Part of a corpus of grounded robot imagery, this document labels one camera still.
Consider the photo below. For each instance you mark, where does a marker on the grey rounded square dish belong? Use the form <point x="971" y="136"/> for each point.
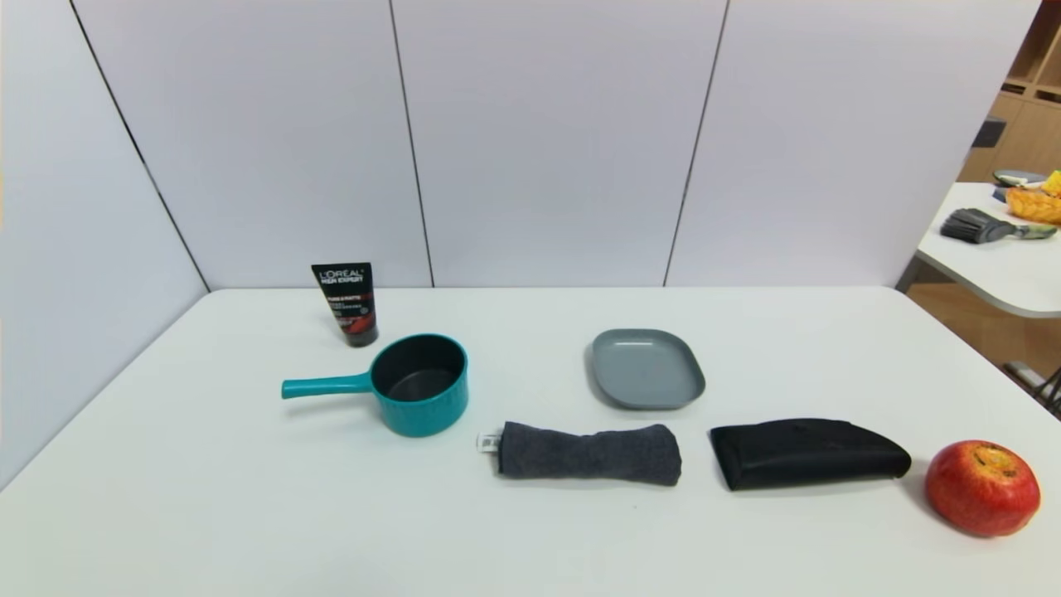
<point x="646" y="369"/>

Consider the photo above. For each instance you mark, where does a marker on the rolled dark grey towel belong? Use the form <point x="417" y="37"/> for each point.
<point x="588" y="454"/>

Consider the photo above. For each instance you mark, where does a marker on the black L'Oreal cosmetic tube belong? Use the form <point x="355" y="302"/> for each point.
<point x="344" y="298"/>

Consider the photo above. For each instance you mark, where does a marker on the black fabric pouch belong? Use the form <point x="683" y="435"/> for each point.
<point x="804" y="454"/>

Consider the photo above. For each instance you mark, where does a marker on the grey bristle brush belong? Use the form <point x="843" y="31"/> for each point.
<point x="974" y="225"/>

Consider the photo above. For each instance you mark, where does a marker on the white side table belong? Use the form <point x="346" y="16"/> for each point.
<point x="999" y="265"/>

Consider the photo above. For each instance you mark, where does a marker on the red apple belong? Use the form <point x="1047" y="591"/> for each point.
<point x="978" y="493"/>

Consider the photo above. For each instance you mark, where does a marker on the grey shallow plate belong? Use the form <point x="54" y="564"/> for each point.
<point x="1018" y="176"/>

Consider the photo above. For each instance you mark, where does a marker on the yellow woven basket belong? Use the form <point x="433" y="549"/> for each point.
<point x="1034" y="207"/>

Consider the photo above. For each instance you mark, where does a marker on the black chair base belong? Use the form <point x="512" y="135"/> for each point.
<point x="1036" y="383"/>

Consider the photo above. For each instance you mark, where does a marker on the wooden shelf unit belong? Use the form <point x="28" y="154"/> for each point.
<point x="1028" y="124"/>

